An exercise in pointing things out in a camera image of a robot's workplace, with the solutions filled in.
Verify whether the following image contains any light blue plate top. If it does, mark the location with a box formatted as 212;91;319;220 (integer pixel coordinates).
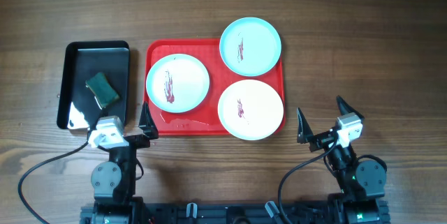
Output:
219;17;282;77

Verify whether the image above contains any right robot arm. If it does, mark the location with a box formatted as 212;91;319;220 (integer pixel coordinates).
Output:
297;96;390;223

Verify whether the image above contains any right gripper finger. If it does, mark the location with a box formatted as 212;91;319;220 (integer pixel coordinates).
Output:
297;108;314;144
336;96;365;119

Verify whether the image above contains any light blue plate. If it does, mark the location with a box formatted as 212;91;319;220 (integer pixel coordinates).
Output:
219;17;282;77
145;54;210;113

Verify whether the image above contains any white plate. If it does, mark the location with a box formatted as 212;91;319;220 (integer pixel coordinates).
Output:
217;80;284;141

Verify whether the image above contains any green yellow sponge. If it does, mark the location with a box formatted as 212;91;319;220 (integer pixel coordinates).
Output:
85;73;120;109

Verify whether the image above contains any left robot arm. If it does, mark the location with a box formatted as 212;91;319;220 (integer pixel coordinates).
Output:
80;103;159;224

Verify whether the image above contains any black rectangular tray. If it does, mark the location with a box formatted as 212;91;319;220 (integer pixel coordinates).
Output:
57;40;131;130

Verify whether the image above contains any red plastic tray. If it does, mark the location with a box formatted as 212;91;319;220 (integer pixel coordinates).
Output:
142;38;286;137

